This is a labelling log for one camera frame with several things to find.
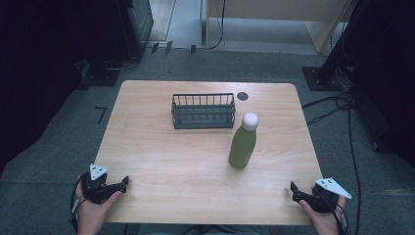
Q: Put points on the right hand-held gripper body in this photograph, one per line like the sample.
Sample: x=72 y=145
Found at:
x=324 y=196

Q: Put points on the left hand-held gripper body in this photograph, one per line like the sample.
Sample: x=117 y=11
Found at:
x=94 y=189

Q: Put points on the person's left hand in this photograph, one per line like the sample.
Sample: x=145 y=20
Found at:
x=94 y=213

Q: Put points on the person's right hand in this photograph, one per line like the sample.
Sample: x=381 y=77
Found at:
x=323 y=220

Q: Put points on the green bottle with white cap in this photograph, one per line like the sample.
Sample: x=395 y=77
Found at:
x=242 y=147

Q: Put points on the black tape corner mark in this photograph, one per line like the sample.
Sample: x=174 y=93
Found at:
x=103 y=112

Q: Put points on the dark round table grommet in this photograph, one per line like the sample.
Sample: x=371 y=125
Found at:
x=242 y=96

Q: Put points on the black metal stand base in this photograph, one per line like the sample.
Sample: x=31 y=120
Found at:
x=318 y=80
x=101 y=76

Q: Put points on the black floor tape strip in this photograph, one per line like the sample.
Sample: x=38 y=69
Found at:
x=193 y=49
x=155 y=48
x=168 y=47

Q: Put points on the dark curtain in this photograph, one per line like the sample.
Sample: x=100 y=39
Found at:
x=39 y=65
x=385 y=71

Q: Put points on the dark equipment cabinet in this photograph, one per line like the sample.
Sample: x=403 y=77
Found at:
x=138 y=23

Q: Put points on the light wooden cabinet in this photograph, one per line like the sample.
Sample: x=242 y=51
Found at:
x=277 y=13

